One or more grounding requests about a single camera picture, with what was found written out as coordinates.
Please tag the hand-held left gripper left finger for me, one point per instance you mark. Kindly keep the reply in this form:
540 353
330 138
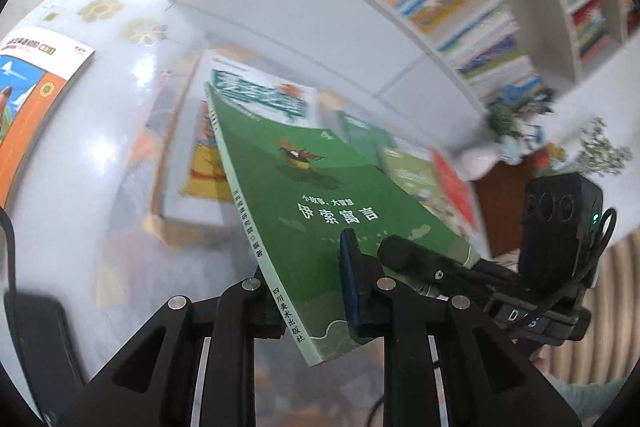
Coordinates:
265 307

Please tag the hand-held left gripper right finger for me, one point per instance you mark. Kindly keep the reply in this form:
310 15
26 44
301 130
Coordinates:
350 282

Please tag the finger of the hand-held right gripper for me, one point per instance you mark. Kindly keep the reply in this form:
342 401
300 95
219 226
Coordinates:
420 262

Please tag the green white-bordered book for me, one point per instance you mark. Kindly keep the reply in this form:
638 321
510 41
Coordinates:
415 177

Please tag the green book with beetle cover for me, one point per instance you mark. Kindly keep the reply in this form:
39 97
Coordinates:
310 187

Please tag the white cartoon cover book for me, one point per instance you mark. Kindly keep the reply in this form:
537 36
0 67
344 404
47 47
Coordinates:
260 99

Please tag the person's right forearm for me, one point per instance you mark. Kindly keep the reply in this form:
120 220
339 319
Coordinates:
585 402

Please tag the row of thin white-blue books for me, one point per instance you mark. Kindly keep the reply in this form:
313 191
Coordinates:
490 52

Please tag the brown wooden cabinet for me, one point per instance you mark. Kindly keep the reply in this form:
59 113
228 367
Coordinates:
500 212

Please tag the green leafy sprigs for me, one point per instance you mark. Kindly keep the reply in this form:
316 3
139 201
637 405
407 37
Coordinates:
600 152

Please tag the beige striped curtain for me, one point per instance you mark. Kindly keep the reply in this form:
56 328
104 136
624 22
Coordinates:
620 307

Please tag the white ribbed vase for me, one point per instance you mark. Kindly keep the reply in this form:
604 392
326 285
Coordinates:
477 162

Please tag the blue and white flower bouquet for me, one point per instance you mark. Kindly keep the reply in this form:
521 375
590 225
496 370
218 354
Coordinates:
515 117

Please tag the black flat device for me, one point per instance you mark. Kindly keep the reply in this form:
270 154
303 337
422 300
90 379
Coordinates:
40 347

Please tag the white bookshelf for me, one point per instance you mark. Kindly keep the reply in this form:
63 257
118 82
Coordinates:
350 7

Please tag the orange airplane cover book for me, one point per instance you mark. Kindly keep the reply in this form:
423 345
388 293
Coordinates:
30 107

